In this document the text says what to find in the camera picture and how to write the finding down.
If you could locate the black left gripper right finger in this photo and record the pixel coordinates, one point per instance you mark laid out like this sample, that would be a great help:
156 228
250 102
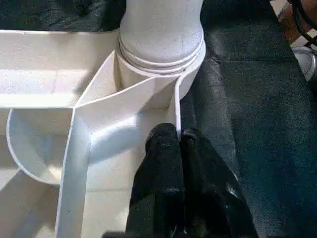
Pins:
210 198

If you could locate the pale grey shoe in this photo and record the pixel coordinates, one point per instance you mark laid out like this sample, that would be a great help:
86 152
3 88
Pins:
307 62

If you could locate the white plastic table top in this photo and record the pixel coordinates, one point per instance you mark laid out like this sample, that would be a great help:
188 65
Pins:
49 74

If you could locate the black mat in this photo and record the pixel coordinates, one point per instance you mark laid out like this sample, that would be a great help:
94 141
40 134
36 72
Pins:
260 124

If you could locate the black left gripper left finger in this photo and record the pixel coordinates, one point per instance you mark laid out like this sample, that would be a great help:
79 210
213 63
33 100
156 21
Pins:
158 173

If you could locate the white plastic table leg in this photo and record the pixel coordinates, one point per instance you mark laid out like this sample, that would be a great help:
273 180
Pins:
161 32

